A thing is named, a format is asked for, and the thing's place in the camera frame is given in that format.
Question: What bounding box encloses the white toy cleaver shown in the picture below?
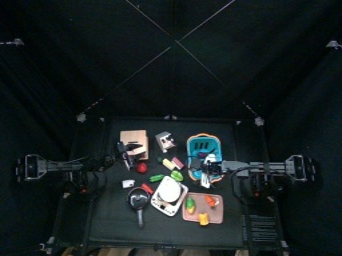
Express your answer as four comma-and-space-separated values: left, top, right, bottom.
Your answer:
200, 173, 212, 190

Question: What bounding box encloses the tan wooden box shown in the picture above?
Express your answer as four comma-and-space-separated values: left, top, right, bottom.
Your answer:
119, 129, 151, 161

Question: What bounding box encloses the grey toy knife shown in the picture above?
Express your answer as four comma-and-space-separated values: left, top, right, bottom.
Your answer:
124, 155, 135, 172

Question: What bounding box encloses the pink toy block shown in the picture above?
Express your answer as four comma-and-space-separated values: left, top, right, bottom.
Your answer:
171, 156, 186, 170

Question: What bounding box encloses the red toy tomato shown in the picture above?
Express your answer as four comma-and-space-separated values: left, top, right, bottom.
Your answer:
135, 162, 150, 174

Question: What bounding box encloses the blue basket with orange rim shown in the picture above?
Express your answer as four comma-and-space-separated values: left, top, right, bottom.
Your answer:
186, 133, 224, 184

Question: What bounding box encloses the light green toy lime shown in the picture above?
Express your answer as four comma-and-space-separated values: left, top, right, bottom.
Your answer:
170, 170, 184, 183

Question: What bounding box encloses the yellow toy block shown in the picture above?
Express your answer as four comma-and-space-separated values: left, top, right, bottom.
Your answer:
162, 158, 176, 171

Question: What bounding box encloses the grey toy coffee machine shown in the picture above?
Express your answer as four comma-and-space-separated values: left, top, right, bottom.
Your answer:
154, 131, 178, 154

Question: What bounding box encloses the orange toy carrot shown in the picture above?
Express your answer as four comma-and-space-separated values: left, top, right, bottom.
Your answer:
203, 194, 219, 210

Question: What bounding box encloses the white round plate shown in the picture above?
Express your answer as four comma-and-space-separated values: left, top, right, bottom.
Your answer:
158, 175, 183, 204

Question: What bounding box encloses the toy corn cob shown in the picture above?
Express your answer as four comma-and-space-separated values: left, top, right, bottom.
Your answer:
184, 197, 198, 215

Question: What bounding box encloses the red toy sausage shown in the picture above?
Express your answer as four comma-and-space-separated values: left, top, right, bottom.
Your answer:
140, 183, 155, 195

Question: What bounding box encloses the pink cutting board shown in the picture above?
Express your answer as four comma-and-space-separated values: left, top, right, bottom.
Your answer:
180, 192, 224, 225

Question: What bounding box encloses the white toy stove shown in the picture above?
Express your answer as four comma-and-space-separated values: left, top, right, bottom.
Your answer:
150, 179, 190, 218

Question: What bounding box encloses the black toy frying pan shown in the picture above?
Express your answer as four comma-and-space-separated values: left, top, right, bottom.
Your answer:
127, 186, 151, 229

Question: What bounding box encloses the white text label sticker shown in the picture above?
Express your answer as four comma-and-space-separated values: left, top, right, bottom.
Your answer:
248, 214, 278, 244

